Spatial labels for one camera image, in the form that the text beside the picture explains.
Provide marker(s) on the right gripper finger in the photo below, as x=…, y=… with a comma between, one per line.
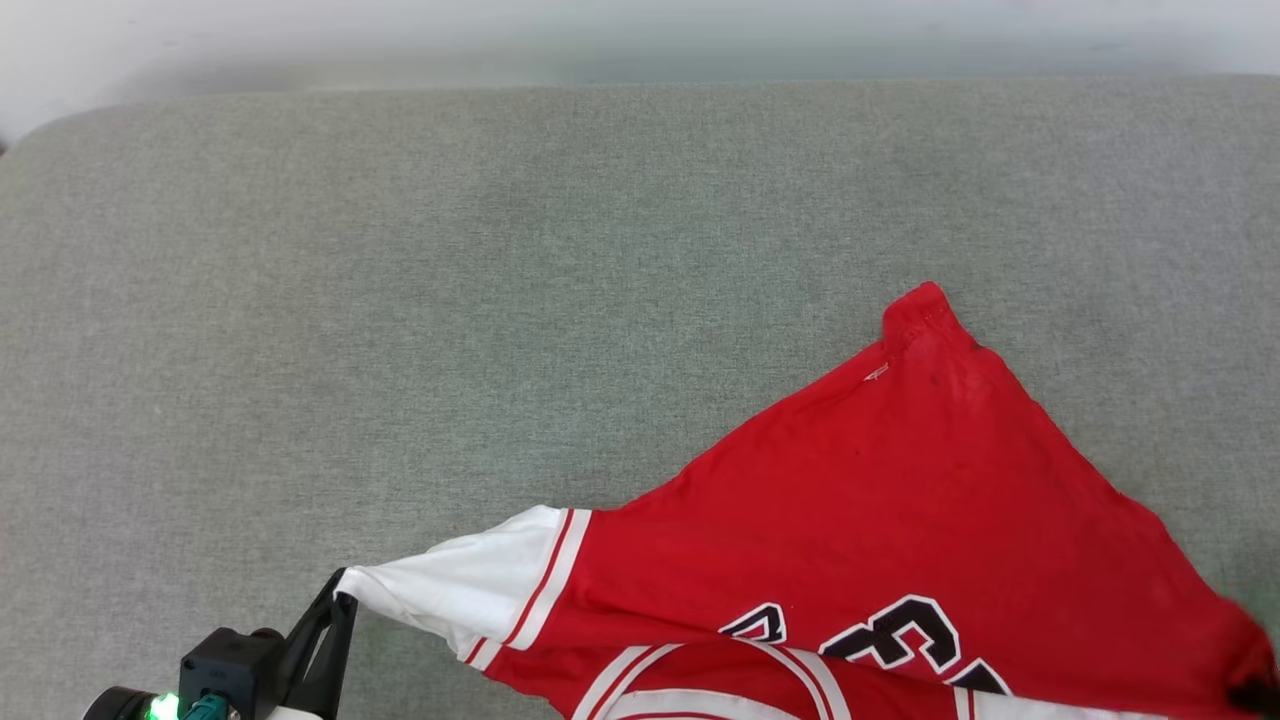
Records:
x=1252, y=696

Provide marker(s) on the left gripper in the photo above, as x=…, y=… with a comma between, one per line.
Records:
x=235, y=665

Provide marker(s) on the red and white jersey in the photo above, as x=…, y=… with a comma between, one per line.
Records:
x=900, y=500

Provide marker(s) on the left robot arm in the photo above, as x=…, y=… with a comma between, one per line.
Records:
x=120, y=705

